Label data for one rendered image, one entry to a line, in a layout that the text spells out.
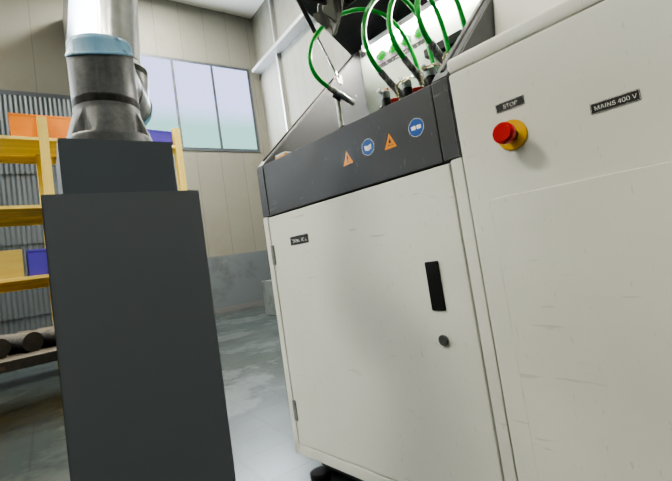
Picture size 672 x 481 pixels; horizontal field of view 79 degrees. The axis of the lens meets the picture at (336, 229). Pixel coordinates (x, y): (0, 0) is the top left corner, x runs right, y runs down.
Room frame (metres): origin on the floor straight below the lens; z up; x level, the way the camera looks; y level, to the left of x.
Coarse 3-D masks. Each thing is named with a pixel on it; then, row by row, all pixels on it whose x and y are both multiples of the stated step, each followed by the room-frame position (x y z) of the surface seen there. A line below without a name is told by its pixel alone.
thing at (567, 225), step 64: (512, 0) 0.91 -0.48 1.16; (640, 0) 0.54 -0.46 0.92; (512, 64) 0.67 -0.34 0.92; (576, 64) 0.61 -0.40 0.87; (640, 64) 0.55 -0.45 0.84; (576, 128) 0.62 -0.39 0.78; (640, 128) 0.56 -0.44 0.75; (512, 192) 0.70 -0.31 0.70; (576, 192) 0.63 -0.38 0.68; (640, 192) 0.57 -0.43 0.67; (512, 256) 0.71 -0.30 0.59; (576, 256) 0.64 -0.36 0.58; (640, 256) 0.58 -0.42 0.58; (512, 320) 0.73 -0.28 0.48; (576, 320) 0.65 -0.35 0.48; (640, 320) 0.59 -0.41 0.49; (512, 384) 0.74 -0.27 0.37; (576, 384) 0.67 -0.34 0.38; (640, 384) 0.60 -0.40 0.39; (576, 448) 0.68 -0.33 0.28; (640, 448) 0.61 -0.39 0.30
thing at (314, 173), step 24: (408, 96) 0.83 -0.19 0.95; (432, 96) 0.79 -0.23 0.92; (360, 120) 0.93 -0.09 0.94; (384, 120) 0.88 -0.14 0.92; (432, 120) 0.80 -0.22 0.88; (312, 144) 1.07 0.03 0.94; (336, 144) 1.00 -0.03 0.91; (360, 144) 0.94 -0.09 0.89; (408, 144) 0.84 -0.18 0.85; (432, 144) 0.80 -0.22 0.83; (264, 168) 1.24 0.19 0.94; (288, 168) 1.15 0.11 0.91; (312, 168) 1.08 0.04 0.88; (336, 168) 1.01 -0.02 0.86; (360, 168) 0.95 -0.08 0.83; (384, 168) 0.90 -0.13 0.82; (408, 168) 0.85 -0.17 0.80; (288, 192) 1.16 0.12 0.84; (312, 192) 1.09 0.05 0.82; (336, 192) 1.02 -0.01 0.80
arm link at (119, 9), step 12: (108, 0) 0.87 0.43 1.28; (120, 0) 0.88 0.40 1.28; (132, 0) 0.90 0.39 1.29; (108, 12) 0.87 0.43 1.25; (120, 12) 0.88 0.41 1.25; (132, 12) 0.90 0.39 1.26; (108, 24) 0.87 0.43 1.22; (120, 24) 0.88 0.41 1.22; (132, 24) 0.90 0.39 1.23; (120, 36) 0.88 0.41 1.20; (132, 36) 0.90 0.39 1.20; (132, 48) 0.90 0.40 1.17; (144, 72) 0.91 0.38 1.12; (144, 84) 0.91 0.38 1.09; (144, 96) 0.88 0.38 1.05; (144, 108) 0.90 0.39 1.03; (144, 120) 0.94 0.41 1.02
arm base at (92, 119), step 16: (80, 96) 0.72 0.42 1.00; (96, 96) 0.72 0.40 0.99; (112, 96) 0.73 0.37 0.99; (80, 112) 0.72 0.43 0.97; (96, 112) 0.72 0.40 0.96; (112, 112) 0.73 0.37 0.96; (128, 112) 0.75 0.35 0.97; (80, 128) 0.72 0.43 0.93; (96, 128) 0.71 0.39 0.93; (112, 128) 0.71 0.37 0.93; (128, 128) 0.73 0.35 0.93; (144, 128) 0.78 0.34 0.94
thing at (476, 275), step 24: (456, 168) 0.77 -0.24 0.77; (456, 192) 0.78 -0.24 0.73; (480, 264) 0.76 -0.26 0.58; (480, 288) 0.77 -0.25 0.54; (480, 312) 0.77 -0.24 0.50; (480, 336) 0.78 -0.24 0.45; (288, 384) 1.26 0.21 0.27; (504, 408) 0.76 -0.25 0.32; (504, 432) 0.77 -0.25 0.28; (312, 456) 1.21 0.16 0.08; (504, 456) 0.77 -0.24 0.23; (312, 480) 1.22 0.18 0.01; (360, 480) 1.18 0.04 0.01; (384, 480) 1.01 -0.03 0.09
